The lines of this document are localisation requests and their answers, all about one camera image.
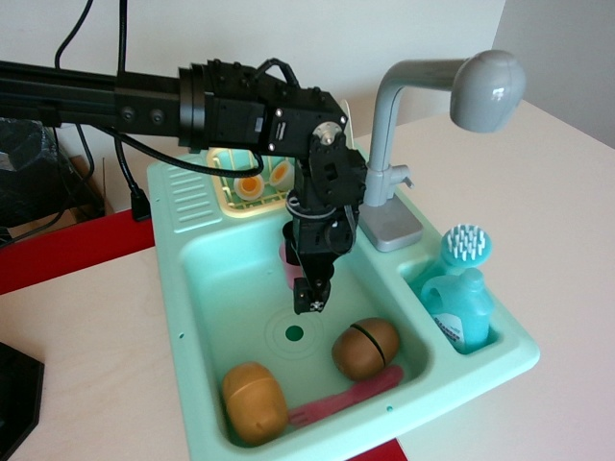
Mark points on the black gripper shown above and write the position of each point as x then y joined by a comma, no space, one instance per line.
315,239

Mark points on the pink plastic cup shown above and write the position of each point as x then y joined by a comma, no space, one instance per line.
291,271

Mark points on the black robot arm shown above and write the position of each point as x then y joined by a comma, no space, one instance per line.
263,110

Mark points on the mint green toy sink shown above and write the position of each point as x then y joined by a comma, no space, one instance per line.
228,302

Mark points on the yellow drying rack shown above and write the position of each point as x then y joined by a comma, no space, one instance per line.
238,160

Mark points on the brown toy kiwi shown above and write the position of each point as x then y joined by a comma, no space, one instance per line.
365,348

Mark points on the pink toy fork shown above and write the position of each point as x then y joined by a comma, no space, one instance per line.
318,410

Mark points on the left toy egg half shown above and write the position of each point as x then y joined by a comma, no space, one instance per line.
250,188

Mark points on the toy egg half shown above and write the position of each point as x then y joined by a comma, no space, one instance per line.
250,188
282,176

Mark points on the right toy egg half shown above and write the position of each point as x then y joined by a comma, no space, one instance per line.
282,176

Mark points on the yellow-brown toy potato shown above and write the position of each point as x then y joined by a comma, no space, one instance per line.
255,403

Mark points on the teal cleaner bottle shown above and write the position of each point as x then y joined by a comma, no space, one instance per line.
461,307

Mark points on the teal dish brush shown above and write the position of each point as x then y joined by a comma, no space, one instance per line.
464,246

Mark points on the cream toy knife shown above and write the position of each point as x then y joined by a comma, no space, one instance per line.
348,131

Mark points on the grey toy faucet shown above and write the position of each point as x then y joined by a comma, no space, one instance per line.
484,92

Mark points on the black bag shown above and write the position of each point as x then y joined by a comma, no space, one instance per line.
37,179

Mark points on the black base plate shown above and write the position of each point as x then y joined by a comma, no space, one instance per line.
21,395

